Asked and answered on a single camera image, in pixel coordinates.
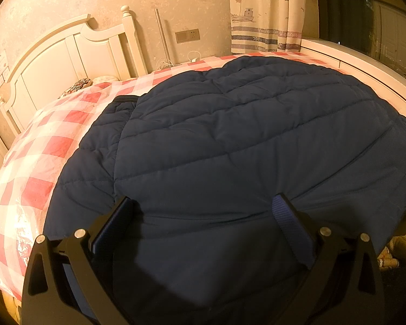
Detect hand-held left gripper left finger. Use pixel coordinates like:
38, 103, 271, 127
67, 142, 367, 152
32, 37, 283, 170
21, 196, 138, 325

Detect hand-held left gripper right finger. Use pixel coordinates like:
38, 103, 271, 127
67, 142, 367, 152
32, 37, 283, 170
271, 193, 385, 325

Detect navy quilted puffer jacket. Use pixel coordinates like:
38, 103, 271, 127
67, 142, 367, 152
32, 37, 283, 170
42, 55, 406, 325

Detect red white checked bed sheet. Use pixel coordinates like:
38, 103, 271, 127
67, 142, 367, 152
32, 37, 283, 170
0, 51, 346, 302

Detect brown plush toy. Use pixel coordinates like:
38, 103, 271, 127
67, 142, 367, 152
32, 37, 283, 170
377, 235, 406, 269

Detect floral patterned pillow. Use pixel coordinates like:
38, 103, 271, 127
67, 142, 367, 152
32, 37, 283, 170
57, 78, 93, 99

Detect cream fluffy pillow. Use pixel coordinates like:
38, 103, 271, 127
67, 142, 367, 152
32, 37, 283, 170
93, 75, 120, 85

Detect white wooden headboard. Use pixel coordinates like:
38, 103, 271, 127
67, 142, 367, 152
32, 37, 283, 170
0, 6, 149, 135

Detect white window ledge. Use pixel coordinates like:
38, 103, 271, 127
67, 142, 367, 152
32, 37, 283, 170
301, 39, 406, 116

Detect nautical print striped curtain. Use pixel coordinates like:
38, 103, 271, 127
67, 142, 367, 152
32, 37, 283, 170
227, 0, 320, 55

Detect dark window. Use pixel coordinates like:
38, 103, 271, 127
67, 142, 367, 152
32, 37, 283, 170
325, 0, 406, 77

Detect white charger with cable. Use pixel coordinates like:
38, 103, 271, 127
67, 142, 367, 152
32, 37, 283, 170
156, 51, 204, 70

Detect paper wall stickers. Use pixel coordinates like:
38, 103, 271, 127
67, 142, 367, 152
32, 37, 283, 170
0, 50, 9, 87

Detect white wall pipe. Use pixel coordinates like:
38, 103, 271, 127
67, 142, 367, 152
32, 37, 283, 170
155, 9, 173, 66

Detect beige wall switch panel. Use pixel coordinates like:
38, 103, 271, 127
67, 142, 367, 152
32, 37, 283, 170
175, 29, 200, 44

